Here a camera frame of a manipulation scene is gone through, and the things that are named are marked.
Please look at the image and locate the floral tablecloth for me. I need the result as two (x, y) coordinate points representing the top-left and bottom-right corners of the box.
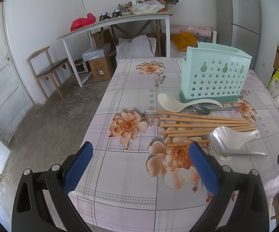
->
(68, 56), (279, 232)

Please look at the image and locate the grey flat box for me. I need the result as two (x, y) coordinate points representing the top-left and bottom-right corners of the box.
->
(82, 43), (111, 61)

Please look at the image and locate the large steel spoon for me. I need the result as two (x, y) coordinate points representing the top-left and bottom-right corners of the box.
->
(209, 132), (267, 157)

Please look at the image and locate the white door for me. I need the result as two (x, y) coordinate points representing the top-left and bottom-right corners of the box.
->
(0, 2), (34, 144)

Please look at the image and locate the handheld device on desk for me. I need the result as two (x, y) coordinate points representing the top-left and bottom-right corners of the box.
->
(112, 9), (121, 18)
(99, 12), (111, 21)

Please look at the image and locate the cardboard box under desk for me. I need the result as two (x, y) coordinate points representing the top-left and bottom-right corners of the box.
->
(89, 56), (113, 82)

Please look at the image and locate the white sack under desk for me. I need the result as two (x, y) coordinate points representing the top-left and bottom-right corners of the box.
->
(116, 35), (157, 61)

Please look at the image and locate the white desk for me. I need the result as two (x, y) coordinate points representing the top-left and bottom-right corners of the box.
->
(57, 12), (173, 87)

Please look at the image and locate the white plastic bag on desk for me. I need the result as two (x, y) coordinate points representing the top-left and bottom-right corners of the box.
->
(131, 0), (165, 14)

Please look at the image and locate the mint green utensil holder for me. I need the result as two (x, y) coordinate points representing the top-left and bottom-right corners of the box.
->
(179, 43), (252, 104)

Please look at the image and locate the wooden chair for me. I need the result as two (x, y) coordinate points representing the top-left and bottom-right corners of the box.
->
(26, 46), (77, 100)

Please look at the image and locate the red plastic bag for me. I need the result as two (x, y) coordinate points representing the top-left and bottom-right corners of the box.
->
(70, 13), (96, 32)

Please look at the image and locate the silver refrigerator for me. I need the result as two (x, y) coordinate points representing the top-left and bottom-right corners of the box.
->
(216, 0), (260, 70)

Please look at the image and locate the pink rolled cloth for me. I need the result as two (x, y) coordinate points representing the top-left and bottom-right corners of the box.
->
(170, 24), (213, 38)

